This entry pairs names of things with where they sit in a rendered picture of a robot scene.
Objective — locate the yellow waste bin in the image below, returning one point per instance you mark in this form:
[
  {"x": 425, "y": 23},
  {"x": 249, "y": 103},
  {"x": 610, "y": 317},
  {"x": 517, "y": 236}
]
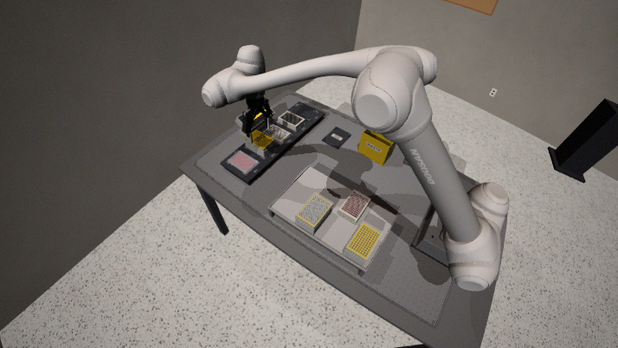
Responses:
[{"x": 378, "y": 151}]

